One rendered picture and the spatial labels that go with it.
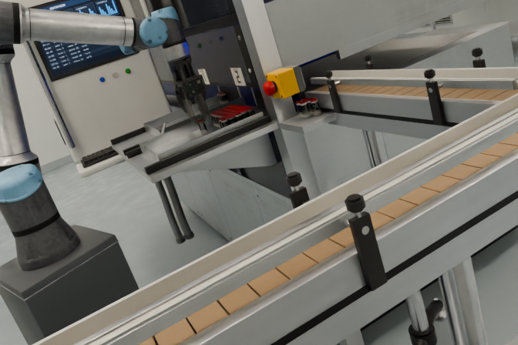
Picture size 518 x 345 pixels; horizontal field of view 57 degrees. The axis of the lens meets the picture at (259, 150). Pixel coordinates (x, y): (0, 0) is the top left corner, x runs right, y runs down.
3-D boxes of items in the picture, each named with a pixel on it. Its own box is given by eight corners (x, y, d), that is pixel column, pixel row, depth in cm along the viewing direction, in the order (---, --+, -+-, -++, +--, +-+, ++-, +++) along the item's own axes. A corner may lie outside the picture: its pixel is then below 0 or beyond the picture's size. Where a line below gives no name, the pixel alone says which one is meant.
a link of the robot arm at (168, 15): (144, 15, 144) (169, 7, 147) (157, 50, 147) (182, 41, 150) (151, 11, 137) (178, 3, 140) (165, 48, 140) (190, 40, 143)
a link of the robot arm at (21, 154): (1, 220, 122) (-53, -1, 111) (1, 208, 135) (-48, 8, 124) (52, 209, 127) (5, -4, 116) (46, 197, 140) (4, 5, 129)
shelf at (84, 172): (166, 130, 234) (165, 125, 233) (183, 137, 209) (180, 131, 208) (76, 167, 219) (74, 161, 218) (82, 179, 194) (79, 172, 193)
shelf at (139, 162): (219, 105, 207) (217, 101, 206) (301, 118, 144) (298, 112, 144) (112, 148, 190) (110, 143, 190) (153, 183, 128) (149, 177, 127)
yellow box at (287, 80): (293, 89, 138) (286, 65, 136) (306, 90, 131) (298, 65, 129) (270, 98, 135) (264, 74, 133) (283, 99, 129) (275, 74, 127)
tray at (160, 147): (233, 115, 168) (230, 106, 167) (265, 122, 145) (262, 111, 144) (142, 153, 156) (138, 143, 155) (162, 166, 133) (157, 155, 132)
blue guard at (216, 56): (133, 78, 315) (123, 52, 310) (260, 83, 142) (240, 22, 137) (132, 79, 315) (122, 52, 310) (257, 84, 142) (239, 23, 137)
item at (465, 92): (307, 122, 144) (293, 72, 139) (348, 105, 149) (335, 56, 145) (512, 158, 83) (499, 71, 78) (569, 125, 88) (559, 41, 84)
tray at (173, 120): (221, 102, 202) (219, 94, 201) (246, 105, 179) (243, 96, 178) (146, 132, 190) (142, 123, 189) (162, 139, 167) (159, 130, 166)
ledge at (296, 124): (320, 112, 145) (318, 105, 144) (345, 115, 133) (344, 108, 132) (281, 128, 140) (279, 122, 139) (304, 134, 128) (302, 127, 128)
